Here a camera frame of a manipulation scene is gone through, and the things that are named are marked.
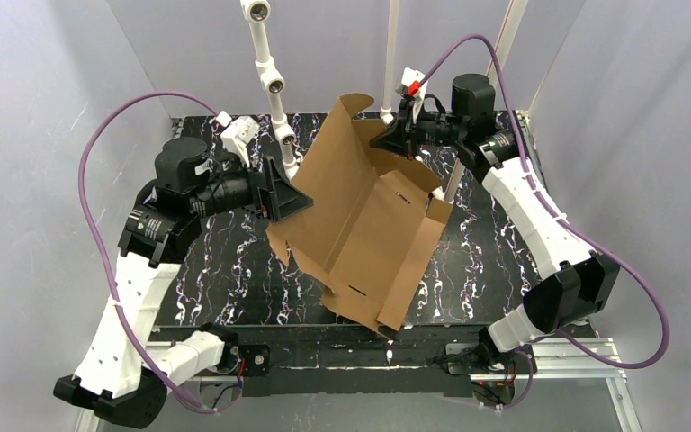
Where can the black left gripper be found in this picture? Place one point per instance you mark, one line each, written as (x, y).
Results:
(265, 193)

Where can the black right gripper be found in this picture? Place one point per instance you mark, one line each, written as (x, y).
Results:
(408, 128)

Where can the brown cardboard box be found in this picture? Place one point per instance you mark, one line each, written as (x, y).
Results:
(374, 224)

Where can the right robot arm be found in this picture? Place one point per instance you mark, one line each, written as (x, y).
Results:
(575, 278)

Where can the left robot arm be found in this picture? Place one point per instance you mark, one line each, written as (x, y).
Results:
(117, 379)

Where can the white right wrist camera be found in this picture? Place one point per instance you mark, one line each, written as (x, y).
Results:
(412, 85)

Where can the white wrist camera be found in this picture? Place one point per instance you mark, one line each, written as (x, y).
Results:
(237, 134)
(412, 85)

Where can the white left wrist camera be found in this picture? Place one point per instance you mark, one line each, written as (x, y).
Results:
(237, 134)

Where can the white PVC pipe frame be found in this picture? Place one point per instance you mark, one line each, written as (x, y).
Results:
(256, 13)

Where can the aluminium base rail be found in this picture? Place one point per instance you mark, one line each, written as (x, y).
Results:
(555, 355)

